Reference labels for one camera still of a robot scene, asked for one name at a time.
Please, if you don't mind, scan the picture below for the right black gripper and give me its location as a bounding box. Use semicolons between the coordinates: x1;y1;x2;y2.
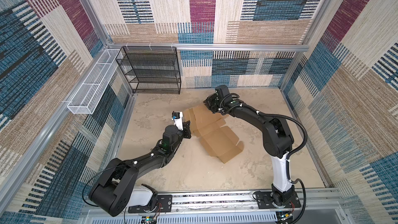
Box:
203;93;224;114

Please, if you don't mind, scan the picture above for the brown cardboard box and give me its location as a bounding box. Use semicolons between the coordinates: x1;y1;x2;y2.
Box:
183;105;244;163

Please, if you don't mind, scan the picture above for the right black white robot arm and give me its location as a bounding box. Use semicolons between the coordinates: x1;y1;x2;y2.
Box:
204;85;308;207

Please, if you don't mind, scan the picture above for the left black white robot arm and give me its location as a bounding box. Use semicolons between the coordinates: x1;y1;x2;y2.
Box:
88;121;191;217

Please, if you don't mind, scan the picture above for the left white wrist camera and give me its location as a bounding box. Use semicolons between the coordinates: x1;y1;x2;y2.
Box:
172;112;183;131

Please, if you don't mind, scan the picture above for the black wire shelf rack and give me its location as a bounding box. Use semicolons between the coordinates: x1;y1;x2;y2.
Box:
116;46;182;94

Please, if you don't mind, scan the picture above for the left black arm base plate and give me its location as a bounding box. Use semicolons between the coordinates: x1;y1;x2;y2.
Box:
127;195;173;214

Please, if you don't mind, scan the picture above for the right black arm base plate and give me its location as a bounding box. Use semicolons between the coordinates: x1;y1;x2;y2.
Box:
252;190;302;209

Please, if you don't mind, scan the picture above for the white wire mesh basket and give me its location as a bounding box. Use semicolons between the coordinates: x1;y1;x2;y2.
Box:
67;49;120;115

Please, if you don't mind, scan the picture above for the aluminium front rail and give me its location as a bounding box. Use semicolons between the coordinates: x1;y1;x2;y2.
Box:
78;188;354;224

